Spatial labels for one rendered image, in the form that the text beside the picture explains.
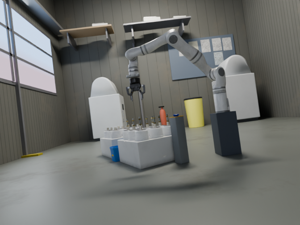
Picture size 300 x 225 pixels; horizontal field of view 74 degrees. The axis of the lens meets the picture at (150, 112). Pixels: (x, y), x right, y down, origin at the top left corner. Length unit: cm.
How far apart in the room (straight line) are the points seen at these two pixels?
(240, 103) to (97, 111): 279
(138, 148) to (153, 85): 347
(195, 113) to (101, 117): 189
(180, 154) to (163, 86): 347
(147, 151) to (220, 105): 61
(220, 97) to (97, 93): 294
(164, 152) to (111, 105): 264
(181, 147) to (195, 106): 288
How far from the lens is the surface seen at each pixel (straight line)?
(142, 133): 138
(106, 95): 399
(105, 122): 397
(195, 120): 421
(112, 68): 485
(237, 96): 428
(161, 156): 143
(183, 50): 142
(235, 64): 441
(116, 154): 173
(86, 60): 502
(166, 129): 151
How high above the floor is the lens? 33
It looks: 1 degrees up
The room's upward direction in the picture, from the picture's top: 7 degrees counter-clockwise
